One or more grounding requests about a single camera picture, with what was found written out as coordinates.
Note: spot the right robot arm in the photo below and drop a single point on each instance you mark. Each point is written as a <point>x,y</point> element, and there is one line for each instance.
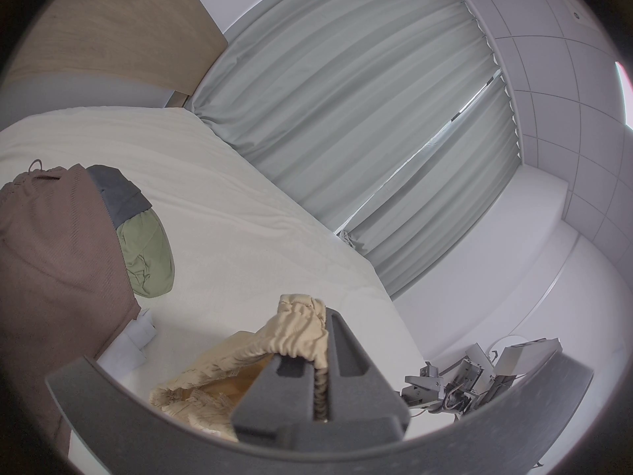
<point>524,359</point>

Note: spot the bed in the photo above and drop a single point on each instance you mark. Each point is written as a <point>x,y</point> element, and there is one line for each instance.
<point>247,225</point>

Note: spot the brown shorts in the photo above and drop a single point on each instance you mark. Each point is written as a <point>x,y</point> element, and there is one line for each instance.
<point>59,275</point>

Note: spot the grey-green curtain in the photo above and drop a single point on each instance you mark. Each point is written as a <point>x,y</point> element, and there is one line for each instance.
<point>321,92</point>
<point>445,191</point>

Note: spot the white garment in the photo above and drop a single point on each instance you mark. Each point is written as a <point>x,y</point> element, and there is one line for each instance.
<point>133,339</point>

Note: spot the beige shorts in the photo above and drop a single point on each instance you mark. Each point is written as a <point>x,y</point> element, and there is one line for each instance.
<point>222,359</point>

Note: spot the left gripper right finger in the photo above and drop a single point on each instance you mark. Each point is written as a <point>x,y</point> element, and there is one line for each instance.
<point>361,394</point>

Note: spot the dark grey garment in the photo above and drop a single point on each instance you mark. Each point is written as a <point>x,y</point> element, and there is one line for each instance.
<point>116,191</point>

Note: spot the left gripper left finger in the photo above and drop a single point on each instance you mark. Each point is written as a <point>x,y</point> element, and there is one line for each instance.
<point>277,399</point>

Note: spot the green garment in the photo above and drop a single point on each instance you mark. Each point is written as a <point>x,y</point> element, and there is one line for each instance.
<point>148,250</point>

